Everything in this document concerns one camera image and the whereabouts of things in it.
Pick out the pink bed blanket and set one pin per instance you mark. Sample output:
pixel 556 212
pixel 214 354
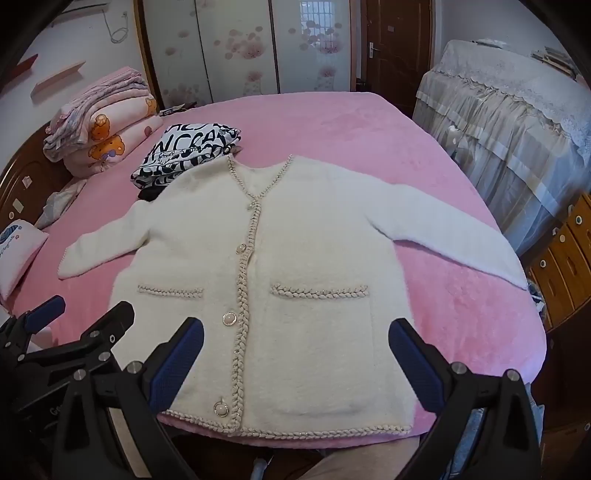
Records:
pixel 369 138

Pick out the lace covered furniture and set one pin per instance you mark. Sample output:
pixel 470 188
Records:
pixel 508 138

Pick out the stack of folded pink quilts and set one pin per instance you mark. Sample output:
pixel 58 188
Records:
pixel 111 124

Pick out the floral sliding door wardrobe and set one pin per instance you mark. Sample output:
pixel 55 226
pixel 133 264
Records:
pixel 231 46

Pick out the red wall shelf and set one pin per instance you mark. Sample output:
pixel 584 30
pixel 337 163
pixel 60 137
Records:
pixel 25 64

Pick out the wooden headboard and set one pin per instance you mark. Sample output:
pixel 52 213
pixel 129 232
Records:
pixel 18 184

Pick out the white crumpled cloth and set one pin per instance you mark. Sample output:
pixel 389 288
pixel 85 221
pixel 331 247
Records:
pixel 55 203

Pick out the pile of books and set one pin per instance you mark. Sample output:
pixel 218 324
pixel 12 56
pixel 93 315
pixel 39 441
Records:
pixel 554 60

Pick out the blue grey cloth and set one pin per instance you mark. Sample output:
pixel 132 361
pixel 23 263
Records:
pixel 535 295

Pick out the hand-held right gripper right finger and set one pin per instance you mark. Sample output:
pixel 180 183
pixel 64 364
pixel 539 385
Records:
pixel 415 369

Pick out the pink pillow with blue print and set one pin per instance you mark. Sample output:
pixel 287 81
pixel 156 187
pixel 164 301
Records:
pixel 18 263

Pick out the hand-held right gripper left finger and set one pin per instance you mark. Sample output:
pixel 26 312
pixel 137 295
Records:
pixel 178 367

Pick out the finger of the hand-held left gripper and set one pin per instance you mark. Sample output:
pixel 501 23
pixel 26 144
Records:
pixel 111 325
pixel 46 310

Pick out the black and white printed garment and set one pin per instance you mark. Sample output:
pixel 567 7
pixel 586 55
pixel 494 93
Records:
pixel 184 147

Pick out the wooden drawer cabinet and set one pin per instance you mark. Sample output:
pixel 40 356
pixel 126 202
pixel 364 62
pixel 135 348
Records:
pixel 563 267

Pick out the brown wooden door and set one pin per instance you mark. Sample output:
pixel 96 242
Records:
pixel 397 46

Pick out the pink wall shelf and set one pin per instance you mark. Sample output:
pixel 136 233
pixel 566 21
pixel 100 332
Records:
pixel 57 78

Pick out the white fluffy cardigan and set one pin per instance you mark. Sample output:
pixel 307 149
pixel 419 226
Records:
pixel 300 240

